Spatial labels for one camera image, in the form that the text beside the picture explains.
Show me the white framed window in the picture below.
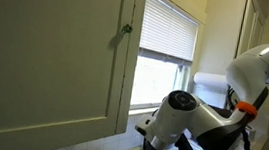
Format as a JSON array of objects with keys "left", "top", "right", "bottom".
[{"left": 128, "top": 54, "right": 191, "bottom": 116}]

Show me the small white countertop box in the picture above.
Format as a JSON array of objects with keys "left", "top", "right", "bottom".
[{"left": 245, "top": 124, "right": 260, "bottom": 141}]

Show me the white window blind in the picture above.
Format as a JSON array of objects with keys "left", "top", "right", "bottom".
[{"left": 137, "top": 0, "right": 203, "bottom": 67}]

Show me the small metal cabinet latch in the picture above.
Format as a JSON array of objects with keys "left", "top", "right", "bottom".
[{"left": 121, "top": 22, "right": 134, "bottom": 35}]

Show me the orange strap on arm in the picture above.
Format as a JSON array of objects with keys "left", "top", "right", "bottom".
[{"left": 233, "top": 100, "right": 260, "bottom": 120}]

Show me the pale wall cabinet with latch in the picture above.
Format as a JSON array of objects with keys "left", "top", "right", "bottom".
[{"left": 0, "top": 0, "right": 146, "bottom": 150}]

